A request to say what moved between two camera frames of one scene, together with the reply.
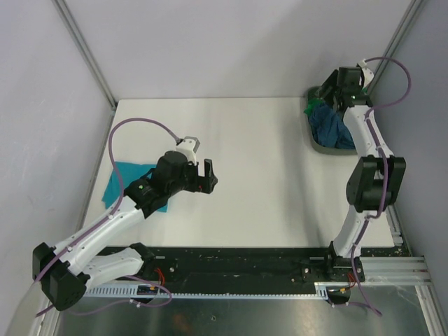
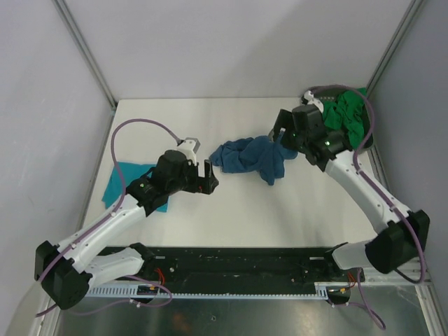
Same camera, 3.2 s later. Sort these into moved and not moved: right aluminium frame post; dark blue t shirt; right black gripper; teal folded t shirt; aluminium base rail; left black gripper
Moved: right black gripper; dark blue t shirt
Not moved: teal folded t shirt; left black gripper; right aluminium frame post; aluminium base rail
